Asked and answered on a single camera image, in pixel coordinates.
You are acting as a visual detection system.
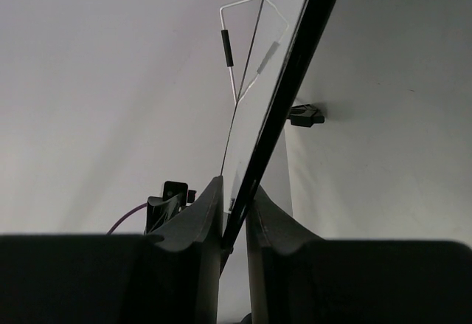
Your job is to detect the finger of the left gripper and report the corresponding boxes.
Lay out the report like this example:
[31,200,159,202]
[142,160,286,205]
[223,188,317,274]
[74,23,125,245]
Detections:
[144,193,184,235]

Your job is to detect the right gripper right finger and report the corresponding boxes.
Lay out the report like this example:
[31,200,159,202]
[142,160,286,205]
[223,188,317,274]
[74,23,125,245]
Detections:
[246,190,471,323]

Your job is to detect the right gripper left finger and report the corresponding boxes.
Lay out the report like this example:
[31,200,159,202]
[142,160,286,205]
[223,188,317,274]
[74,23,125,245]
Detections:
[1,176,223,323]

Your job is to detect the white board with black frame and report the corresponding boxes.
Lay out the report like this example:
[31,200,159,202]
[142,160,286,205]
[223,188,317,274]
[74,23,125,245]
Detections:
[221,0,336,266]

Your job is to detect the wire whiteboard stand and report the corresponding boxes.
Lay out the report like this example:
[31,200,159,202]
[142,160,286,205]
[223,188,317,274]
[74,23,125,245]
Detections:
[218,0,326,129]

